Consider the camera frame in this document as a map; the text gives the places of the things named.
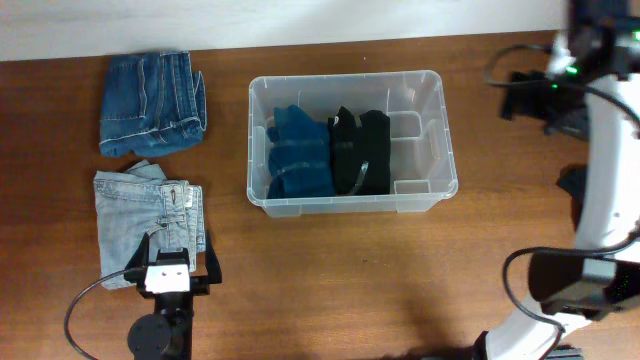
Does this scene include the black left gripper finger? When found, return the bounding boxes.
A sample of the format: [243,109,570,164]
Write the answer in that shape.
[124,233,150,283]
[205,231,222,285]

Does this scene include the light blue jeans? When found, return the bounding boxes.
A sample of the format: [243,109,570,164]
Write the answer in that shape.
[93,160,205,276]

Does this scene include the black garment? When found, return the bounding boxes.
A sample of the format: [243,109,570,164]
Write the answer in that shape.
[328,106,391,196]
[556,164,588,230]

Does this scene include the dark blue garment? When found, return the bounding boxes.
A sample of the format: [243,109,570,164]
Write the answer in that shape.
[267,104,336,199]

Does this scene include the dark blue jeans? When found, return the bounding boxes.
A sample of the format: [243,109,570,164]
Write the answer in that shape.
[99,51,208,158]

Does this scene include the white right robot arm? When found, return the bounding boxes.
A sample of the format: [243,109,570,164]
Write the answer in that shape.
[467,0,639,359]

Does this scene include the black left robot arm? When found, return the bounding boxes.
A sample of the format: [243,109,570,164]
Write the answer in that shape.
[124,234,222,360]

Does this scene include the clear plastic storage container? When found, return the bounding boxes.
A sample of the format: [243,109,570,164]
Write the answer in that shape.
[247,70,458,218]

